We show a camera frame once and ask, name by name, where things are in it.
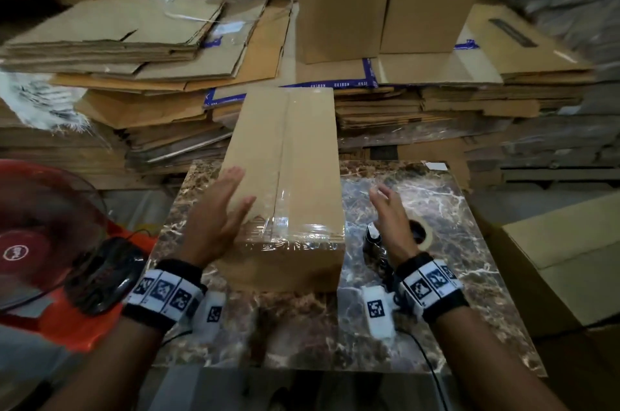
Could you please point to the person's right hand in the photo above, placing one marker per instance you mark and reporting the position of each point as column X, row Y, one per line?
column 395, row 226

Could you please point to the person's left hand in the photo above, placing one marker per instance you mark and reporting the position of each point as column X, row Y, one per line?
column 210, row 226

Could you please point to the person's right fingers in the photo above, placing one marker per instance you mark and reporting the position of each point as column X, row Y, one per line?
column 382, row 195

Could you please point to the person's left thumb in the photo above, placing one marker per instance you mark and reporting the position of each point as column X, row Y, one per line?
column 243, row 210

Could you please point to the person's right forearm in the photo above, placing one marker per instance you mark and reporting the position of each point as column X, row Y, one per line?
column 484, row 362

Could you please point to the person's left forearm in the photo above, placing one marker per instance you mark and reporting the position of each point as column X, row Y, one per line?
column 111, row 367

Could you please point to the black tape dispenser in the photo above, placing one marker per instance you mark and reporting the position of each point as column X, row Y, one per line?
column 374, row 243

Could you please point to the brown packing tape roll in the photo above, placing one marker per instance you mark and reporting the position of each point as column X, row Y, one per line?
column 425, row 234

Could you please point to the small white paper scrap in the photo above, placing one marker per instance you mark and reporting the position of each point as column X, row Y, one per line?
column 436, row 166

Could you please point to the taped cardboard box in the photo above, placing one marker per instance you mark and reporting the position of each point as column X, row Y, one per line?
column 295, row 173

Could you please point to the black marker wristband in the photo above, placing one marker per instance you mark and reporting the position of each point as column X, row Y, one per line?
column 164, row 292
column 431, row 284

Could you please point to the white marker tracker box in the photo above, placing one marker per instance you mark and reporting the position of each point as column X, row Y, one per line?
column 212, row 314
column 377, row 309

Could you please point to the stack of flattened cardboard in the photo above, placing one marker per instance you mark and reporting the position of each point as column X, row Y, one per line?
column 460, row 81
column 145, row 67

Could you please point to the open cardboard box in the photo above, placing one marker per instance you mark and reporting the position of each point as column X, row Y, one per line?
column 562, row 260

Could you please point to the red electric fan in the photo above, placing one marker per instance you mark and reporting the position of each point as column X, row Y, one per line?
column 43, row 236

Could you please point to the white woven sack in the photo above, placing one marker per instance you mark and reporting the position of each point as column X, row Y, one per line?
column 36, row 100

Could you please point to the plastic-wrapped cardboard piles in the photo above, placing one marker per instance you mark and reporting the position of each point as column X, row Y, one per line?
column 566, row 38

